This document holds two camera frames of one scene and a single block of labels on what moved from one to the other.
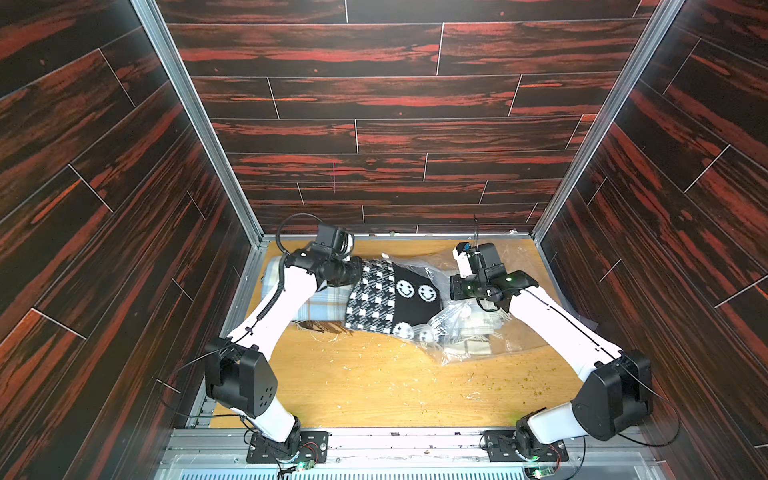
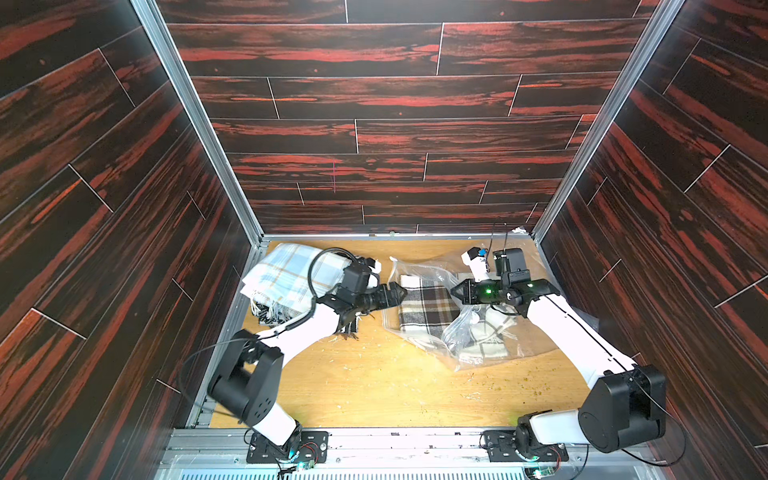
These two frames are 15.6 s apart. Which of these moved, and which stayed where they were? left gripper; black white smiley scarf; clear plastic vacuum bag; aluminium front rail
Moved: black white smiley scarf; left gripper
Stayed: aluminium front rail; clear plastic vacuum bag
